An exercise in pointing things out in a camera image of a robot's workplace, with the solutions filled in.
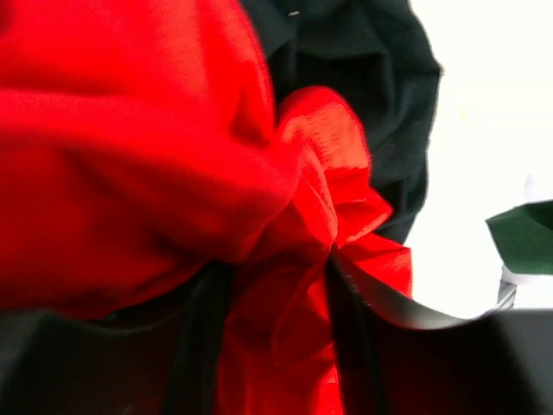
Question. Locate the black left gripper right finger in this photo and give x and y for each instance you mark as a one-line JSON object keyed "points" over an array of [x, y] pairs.
{"points": [[397, 356]]}

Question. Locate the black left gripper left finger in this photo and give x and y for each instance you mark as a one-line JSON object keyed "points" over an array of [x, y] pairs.
{"points": [[159, 357]]}

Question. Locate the red t shirt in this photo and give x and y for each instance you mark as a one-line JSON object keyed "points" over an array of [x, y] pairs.
{"points": [[140, 142]]}

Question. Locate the black t shirt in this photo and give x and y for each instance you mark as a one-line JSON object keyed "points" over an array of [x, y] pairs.
{"points": [[376, 55]]}

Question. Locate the dark green t shirt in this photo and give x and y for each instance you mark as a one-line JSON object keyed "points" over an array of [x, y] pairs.
{"points": [[523, 238]]}

